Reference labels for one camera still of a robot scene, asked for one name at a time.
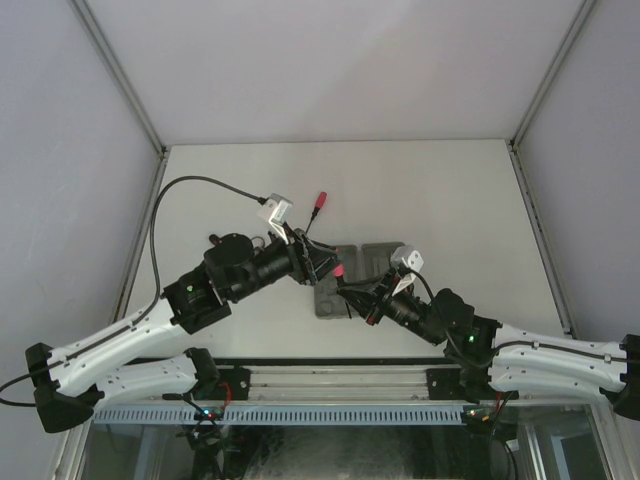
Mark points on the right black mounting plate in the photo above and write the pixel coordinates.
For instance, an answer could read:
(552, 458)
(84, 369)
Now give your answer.
(455, 383)

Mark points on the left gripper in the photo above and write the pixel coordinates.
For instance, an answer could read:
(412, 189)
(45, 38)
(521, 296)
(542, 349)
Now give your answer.
(321, 262)

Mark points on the black tape roll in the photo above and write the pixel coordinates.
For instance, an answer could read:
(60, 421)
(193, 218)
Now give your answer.
(258, 242)

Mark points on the aluminium frame post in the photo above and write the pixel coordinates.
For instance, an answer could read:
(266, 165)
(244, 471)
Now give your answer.
(107, 55)
(570, 39)

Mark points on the black mounting plate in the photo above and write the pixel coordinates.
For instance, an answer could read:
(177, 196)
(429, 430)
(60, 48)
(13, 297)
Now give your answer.
(455, 383)
(233, 384)

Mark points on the red screwdriver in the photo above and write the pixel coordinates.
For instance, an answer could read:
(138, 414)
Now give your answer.
(338, 274)
(318, 206)

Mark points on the aluminium front rail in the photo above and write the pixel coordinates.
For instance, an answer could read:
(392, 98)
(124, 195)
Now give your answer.
(320, 384)

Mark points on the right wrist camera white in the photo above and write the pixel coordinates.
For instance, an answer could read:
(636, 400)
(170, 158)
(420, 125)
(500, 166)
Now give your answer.
(407, 261)

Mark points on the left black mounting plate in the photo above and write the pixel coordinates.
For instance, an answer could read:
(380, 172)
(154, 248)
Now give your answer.
(233, 384)

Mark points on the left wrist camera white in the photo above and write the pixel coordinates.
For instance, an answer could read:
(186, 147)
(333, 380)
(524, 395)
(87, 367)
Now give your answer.
(274, 210)

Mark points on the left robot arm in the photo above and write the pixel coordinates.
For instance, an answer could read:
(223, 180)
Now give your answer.
(71, 383)

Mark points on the grey plastic tool case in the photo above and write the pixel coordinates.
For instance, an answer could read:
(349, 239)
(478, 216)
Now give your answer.
(361, 263)

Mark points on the grey slotted cable duct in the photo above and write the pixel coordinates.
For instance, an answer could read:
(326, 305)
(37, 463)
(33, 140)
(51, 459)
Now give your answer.
(281, 415)

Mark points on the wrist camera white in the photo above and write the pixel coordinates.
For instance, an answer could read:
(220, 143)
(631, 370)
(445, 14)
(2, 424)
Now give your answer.
(274, 210)
(407, 261)

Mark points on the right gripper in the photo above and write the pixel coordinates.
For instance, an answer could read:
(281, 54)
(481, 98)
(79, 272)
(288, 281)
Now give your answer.
(360, 296)

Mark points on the left aluminium frame post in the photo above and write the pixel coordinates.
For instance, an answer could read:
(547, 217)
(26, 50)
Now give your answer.
(107, 55)

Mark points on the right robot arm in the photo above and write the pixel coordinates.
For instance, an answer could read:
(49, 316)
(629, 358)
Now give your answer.
(496, 357)

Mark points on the right aluminium frame post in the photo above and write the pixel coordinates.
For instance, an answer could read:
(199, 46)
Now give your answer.
(570, 39)

